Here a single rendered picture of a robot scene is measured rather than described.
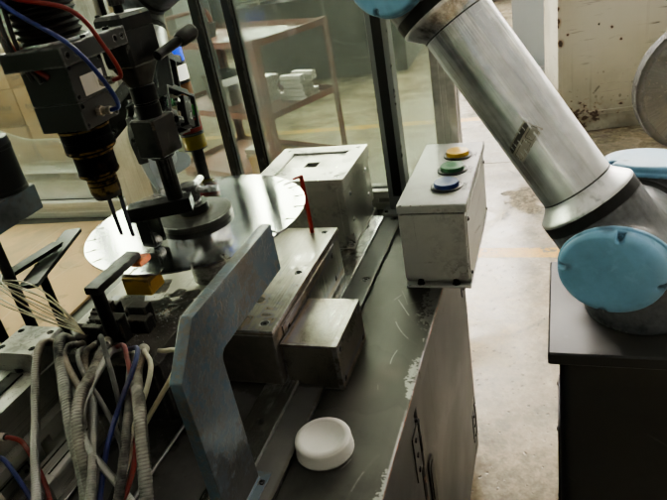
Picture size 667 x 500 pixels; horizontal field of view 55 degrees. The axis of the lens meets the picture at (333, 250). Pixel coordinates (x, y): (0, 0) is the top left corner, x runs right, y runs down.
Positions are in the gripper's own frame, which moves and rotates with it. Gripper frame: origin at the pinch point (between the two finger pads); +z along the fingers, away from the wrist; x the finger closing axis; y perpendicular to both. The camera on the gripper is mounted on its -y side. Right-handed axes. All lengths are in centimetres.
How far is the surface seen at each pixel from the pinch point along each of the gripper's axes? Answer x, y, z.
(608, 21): 288, 89, -94
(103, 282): -22.4, 6.4, 14.9
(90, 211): 44, -54, -12
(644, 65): 90, 78, -18
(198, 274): 0.6, 3.7, 14.3
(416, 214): 16.2, 34.7, 11.7
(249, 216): -0.3, 14.8, 8.0
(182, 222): -4.6, 6.2, 7.0
